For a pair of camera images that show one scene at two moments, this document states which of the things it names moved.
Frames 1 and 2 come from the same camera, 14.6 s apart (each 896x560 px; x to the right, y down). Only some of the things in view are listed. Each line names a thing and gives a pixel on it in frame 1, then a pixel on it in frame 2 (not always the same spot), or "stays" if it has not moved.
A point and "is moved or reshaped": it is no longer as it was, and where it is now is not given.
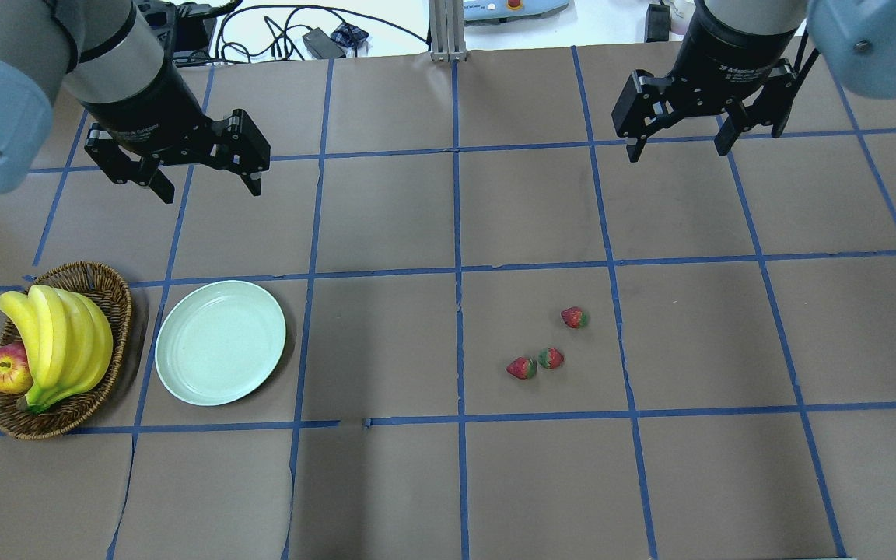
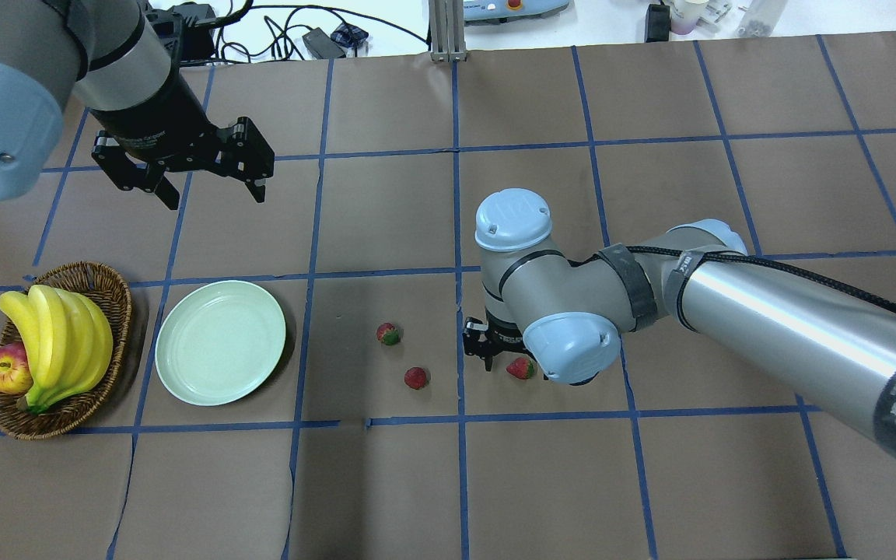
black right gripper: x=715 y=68 → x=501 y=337
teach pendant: x=476 y=10 stays
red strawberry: x=550 y=358 is moved or reshaped
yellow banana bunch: x=68 y=338 stays
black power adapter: x=319 y=41 stays
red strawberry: x=522 y=368 stays
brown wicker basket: x=103 y=285 stays
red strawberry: x=574 y=317 is moved or reshaped
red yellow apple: x=7 y=369 stays
